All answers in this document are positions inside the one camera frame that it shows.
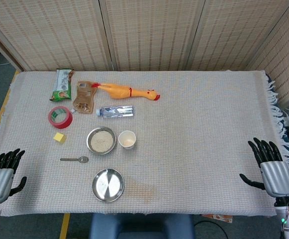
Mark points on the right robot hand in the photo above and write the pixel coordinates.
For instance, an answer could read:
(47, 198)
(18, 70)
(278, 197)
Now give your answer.
(276, 178)

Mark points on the metal spoon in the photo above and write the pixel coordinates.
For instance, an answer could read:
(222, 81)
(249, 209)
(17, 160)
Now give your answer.
(80, 159)

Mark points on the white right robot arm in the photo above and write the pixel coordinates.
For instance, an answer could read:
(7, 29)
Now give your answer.
(288, 216)

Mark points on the orange printed paper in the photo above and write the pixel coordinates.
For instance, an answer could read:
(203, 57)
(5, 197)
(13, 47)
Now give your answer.
(217, 217)

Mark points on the steel bowl with rice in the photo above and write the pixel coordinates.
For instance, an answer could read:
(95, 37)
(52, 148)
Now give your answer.
(101, 140)

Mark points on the white paper cup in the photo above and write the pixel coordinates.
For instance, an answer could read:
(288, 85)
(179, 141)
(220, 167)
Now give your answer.
(127, 140)

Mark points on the yellow cube block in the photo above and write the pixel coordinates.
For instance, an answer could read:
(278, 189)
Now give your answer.
(60, 137)

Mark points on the red tape roll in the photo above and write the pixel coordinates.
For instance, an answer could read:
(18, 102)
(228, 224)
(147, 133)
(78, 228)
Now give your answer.
(63, 122)

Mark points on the white woven tablecloth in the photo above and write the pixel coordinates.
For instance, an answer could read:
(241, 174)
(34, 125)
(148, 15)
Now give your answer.
(184, 139)

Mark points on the empty steel plate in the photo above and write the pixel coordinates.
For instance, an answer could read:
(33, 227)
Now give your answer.
(108, 185)

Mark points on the green snack packet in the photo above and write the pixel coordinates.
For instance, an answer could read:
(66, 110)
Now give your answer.
(62, 85)

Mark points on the brown spout pouch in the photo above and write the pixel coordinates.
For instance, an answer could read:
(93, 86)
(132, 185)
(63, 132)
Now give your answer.
(84, 98)

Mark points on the clear plastic water bottle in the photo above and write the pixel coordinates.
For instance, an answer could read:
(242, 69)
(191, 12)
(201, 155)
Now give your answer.
(117, 111)

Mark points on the blue chair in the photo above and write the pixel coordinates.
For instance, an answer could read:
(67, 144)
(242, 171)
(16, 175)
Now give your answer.
(139, 226)

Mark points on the yellow rubber chicken toy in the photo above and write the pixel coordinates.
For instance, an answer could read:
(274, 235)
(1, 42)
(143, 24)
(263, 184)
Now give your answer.
(120, 91)

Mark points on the woven bamboo folding screen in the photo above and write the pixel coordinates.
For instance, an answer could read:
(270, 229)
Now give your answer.
(144, 35)

